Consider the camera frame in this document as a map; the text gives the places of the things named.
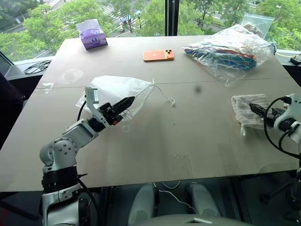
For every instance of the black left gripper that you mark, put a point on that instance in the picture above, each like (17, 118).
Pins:
(110, 115)

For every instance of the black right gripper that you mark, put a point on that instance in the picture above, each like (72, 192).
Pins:
(278, 111)

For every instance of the white towel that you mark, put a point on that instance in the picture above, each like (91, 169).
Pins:
(244, 110)

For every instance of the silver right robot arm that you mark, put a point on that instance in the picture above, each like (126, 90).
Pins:
(296, 135)

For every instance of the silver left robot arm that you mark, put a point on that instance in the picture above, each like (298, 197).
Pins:
(70, 136)

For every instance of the clear bag of colourful items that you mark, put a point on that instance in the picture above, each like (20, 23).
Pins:
(225, 51)

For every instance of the clear zip bag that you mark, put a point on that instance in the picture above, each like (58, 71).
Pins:
(261, 23)

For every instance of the orange smartphone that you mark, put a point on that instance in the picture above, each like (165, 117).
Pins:
(157, 55)

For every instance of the black device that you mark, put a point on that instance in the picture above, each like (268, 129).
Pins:
(296, 60)

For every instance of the purple tissue pack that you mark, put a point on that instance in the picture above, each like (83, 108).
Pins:
(92, 35)

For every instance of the black stand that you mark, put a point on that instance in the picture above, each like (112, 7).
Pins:
(289, 195)

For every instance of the grey rounded robot leg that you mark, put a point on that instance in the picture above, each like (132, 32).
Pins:
(141, 204)
(202, 200)

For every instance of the grey robot torso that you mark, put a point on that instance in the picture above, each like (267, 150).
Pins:
(195, 220)

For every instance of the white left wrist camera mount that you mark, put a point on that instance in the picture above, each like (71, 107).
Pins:
(92, 99)

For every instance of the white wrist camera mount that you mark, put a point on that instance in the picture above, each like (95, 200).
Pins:
(292, 108)
(92, 99)

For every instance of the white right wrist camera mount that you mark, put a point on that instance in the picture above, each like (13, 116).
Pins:
(292, 108)

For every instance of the dark window frame post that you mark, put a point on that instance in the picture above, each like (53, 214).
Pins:
(172, 17)

